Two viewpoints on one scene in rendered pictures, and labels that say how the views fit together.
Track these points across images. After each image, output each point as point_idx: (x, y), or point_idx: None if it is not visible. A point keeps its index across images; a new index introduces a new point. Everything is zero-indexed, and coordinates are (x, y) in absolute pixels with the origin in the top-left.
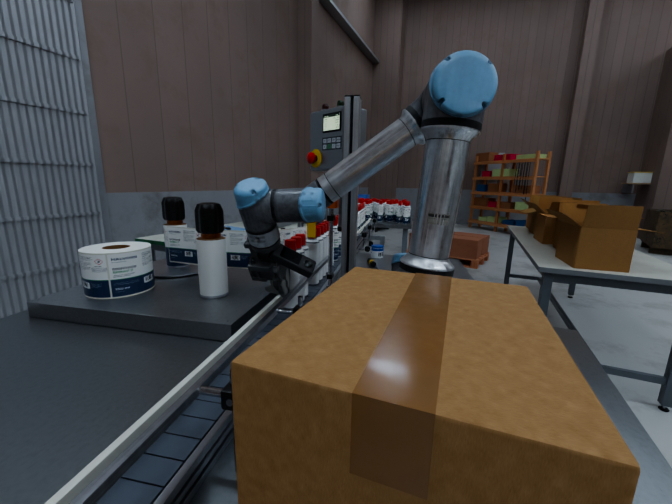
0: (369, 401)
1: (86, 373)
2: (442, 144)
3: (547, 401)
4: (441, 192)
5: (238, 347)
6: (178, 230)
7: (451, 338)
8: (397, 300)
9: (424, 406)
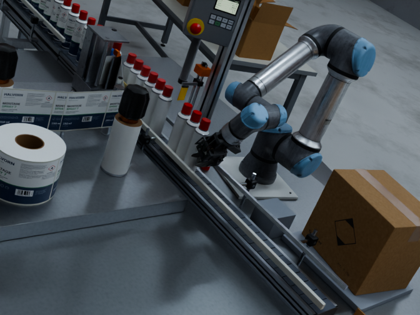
0: (418, 227)
1: (157, 265)
2: (344, 85)
3: None
4: (335, 109)
5: (276, 218)
6: (20, 93)
7: (405, 205)
8: (377, 191)
9: None
